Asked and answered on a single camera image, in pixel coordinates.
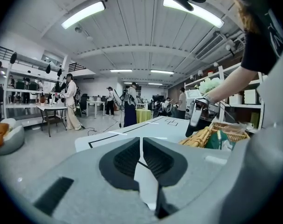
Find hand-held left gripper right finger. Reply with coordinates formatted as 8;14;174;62
142;137;188;188

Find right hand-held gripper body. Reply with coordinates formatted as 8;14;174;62
192;97;220;126

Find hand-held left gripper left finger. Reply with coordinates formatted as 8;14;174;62
99;136;141;192

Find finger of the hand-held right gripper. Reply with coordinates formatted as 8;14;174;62
185;100;211;138

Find woven wicker basket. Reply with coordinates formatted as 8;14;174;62
178;122;251;149

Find person's right forearm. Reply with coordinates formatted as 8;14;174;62
205;65;264;105

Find green packet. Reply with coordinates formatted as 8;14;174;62
205;129;236;151

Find pale artificial flowers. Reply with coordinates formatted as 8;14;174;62
198;77;220;94

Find white table with black lines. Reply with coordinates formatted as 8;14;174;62
75;115;195;153

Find white metal shelf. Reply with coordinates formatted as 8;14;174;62
184;63;265;135

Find yellow draped table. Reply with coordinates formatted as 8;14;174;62
136;108;153;124

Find ceiling air conditioner vent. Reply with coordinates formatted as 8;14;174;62
194;33;227;60

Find person's black printed t-shirt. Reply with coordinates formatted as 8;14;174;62
240;0;283;76

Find small dark-legged table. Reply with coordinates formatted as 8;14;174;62
37;105;69;137

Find long ceiling lamp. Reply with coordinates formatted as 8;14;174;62
163;0;225;29
61;0;106;30

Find white beanbag seat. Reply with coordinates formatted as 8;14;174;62
0;118;25;156

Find white storage rack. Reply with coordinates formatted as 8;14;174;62
3;62;65;127

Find black head-worn camera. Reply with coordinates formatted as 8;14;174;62
173;0;194;12

